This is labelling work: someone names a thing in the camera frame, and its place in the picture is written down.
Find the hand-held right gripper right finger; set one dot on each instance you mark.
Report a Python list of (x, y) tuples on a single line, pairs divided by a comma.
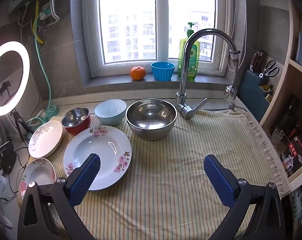
[(218, 180)]

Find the large steel bowl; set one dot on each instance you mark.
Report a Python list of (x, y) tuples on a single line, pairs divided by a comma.
[(151, 118)]

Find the black tripod stand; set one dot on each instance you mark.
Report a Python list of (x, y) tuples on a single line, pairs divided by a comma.
[(21, 123)]

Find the clear glass cup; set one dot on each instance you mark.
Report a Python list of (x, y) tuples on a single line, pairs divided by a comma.
[(278, 135)]

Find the wooden shelf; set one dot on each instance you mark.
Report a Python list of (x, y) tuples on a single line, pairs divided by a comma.
[(280, 92)]

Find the blue fluted silicone cup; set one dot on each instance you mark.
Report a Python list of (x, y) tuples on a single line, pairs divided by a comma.
[(163, 71)]

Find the large pink floral plate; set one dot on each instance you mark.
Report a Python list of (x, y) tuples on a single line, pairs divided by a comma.
[(101, 150)]

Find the blue knife holder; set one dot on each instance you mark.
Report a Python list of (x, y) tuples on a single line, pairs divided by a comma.
[(253, 95)]

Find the light blue ceramic bowl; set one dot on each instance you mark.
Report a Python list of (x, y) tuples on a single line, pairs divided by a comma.
[(110, 111)]

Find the chrome faucet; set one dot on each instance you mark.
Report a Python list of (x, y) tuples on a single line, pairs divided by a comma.
[(182, 85)]

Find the white framed window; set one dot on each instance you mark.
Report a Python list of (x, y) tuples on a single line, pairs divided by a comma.
[(131, 17)]

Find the white wall socket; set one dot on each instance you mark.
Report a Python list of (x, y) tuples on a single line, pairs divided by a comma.
[(45, 11)]

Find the red and black box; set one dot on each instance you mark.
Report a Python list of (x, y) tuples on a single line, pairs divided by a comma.
[(295, 155)]

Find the white plate grey leaf print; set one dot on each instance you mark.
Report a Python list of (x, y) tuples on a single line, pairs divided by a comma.
[(44, 138)]

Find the orange fruit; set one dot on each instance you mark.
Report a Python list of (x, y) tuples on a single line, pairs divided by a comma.
[(138, 73)]

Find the red steel bowl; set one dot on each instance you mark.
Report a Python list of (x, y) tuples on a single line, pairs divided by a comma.
[(76, 120)]

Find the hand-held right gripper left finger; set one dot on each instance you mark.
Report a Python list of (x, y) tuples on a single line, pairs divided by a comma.
[(84, 180)]

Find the tall black box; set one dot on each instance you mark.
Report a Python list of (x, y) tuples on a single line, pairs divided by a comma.
[(290, 115)]

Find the small pink floral plate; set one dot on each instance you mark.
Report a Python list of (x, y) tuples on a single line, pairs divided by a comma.
[(37, 173)]

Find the green dish soap bottle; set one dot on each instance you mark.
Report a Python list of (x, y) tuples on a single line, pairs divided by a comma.
[(194, 61)]

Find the yellow striped cloth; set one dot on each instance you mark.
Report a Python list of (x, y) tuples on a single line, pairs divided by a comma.
[(171, 167)]

